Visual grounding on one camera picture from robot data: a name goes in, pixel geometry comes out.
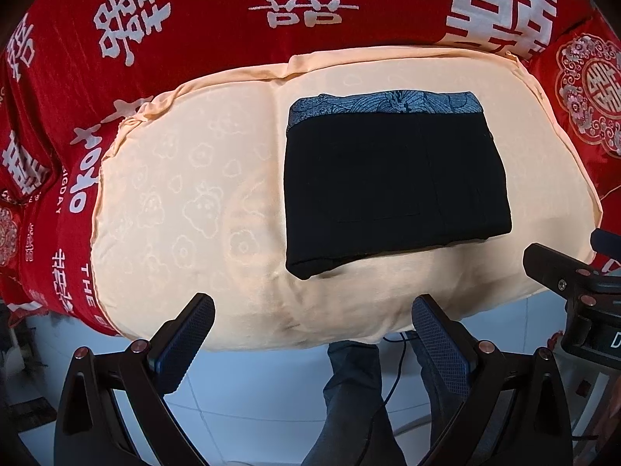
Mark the person's left leg jeans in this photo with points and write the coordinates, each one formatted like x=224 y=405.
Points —
x=357 y=430

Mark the peach cushion cover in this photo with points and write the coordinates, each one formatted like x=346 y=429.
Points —
x=190 y=200

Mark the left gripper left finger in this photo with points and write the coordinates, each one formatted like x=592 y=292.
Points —
x=90 y=429

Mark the red sofa cover white characters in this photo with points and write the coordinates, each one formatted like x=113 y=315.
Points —
x=72 y=70

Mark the red embroidered pillow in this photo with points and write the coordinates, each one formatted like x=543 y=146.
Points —
x=580 y=74

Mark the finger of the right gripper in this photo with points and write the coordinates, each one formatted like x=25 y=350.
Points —
x=605 y=243
x=557 y=272

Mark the black pants blue patterned trim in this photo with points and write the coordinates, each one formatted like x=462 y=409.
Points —
x=380 y=173

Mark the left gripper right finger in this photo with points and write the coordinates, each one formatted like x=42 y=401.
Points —
x=513 y=409

